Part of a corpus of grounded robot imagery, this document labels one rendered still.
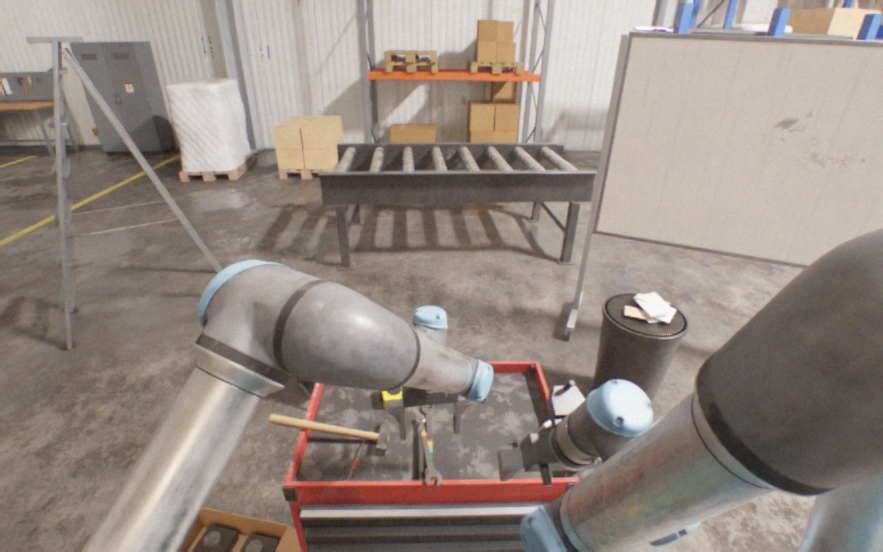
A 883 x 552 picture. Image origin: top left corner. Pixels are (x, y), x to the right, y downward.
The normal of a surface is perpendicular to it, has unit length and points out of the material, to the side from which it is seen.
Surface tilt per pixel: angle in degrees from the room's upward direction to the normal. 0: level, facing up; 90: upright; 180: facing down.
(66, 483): 0
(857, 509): 91
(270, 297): 30
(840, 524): 93
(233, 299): 38
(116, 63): 90
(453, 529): 14
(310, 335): 59
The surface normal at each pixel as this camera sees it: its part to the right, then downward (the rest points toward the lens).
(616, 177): -0.39, 0.44
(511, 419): 0.01, -0.88
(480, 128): 0.02, 0.48
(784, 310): -0.83, -0.55
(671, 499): -0.65, 0.48
